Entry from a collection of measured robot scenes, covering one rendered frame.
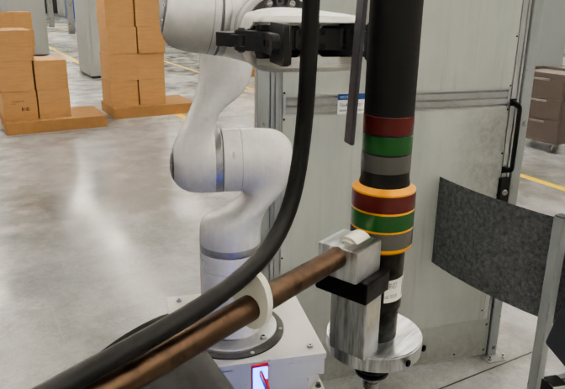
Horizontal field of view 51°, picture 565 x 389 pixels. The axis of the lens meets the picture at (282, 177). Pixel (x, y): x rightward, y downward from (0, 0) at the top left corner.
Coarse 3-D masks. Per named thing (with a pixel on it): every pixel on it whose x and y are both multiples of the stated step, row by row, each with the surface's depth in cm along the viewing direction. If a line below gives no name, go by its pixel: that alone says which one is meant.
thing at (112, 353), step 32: (288, 192) 32; (288, 224) 32; (256, 256) 31; (224, 288) 29; (256, 288) 31; (160, 320) 27; (192, 320) 27; (256, 320) 31; (128, 352) 25; (64, 384) 23
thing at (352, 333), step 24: (336, 240) 38; (360, 264) 37; (336, 288) 39; (360, 288) 37; (384, 288) 39; (336, 312) 41; (360, 312) 39; (336, 336) 41; (360, 336) 40; (408, 336) 43; (360, 360) 41; (384, 360) 41; (408, 360) 41
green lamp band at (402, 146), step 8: (368, 136) 39; (368, 144) 39; (376, 144) 38; (384, 144) 38; (392, 144) 38; (400, 144) 38; (408, 144) 38; (368, 152) 39; (376, 152) 38; (384, 152) 38; (392, 152) 38; (400, 152) 38; (408, 152) 39
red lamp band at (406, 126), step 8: (368, 120) 38; (376, 120) 38; (384, 120) 38; (392, 120) 37; (400, 120) 38; (408, 120) 38; (368, 128) 38; (376, 128) 38; (384, 128) 38; (392, 128) 38; (400, 128) 38; (408, 128) 38
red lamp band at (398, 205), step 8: (352, 192) 40; (352, 200) 40; (360, 200) 39; (368, 200) 39; (376, 200) 39; (384, 200) 39; (392, 200) 39; (400, 200) 39; (408, 200) 39; (360, 208) 40; (368, 208) 39; (376, 208) 39; (384, 208) 39; (392, 208) 39; (400, 208) 39; (408, 208) 39
